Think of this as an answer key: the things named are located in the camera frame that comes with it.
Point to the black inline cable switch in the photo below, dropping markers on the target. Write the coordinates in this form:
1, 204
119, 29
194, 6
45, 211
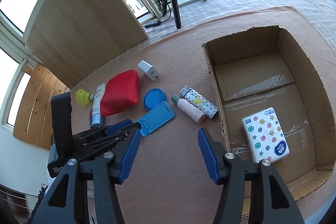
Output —
151, 24

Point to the white USB wall charger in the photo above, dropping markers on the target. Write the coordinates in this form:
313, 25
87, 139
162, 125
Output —
148, 69

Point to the blue round lid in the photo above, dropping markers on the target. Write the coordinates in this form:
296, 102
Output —
153, 98

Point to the red fabric pouch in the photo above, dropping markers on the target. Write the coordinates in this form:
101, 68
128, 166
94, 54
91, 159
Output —
121, 92

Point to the small pink bottle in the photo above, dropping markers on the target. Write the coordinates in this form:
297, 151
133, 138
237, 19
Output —
190, 110

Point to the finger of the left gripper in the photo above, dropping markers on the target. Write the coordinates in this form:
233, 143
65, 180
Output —
102, 139
122, 127

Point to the white Aqua sunscreen tube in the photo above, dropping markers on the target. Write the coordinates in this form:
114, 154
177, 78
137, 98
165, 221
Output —
96, 118

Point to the patterned tissue pack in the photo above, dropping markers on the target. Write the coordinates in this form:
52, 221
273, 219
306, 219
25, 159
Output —
265, 137

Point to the blue phone stand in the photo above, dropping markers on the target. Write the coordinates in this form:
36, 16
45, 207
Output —
155, 118

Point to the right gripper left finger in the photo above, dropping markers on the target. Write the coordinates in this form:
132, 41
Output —
66, 201

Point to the patterned lighter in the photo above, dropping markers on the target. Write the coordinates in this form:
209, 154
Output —
199, 101

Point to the pine plank headboard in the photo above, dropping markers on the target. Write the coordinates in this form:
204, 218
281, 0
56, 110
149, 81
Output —
33, 124

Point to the yellow plastic shuttlecock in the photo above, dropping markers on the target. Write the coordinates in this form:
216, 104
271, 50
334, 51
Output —
82, 97

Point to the black camera box left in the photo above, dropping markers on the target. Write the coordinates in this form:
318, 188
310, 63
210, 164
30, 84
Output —
61, 109

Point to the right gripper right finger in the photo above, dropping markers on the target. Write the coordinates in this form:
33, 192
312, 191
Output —
271, 200

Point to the large wooden board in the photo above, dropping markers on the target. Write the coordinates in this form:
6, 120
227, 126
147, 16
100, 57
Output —
72, 38

